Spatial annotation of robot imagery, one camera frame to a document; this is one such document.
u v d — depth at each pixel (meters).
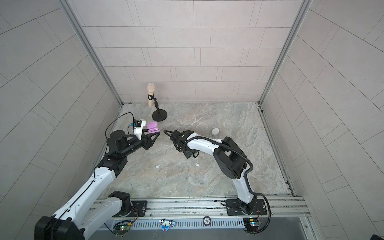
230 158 0.50
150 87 0.89
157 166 0.84
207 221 0.68
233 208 0.71
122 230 0.65
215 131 0.99
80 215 0.41
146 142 0.65
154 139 0.71
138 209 0.71
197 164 0.85
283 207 0.73
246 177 0.53
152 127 0.73
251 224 0.68
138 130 0.64
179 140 0.66
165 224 0.66
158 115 1.08
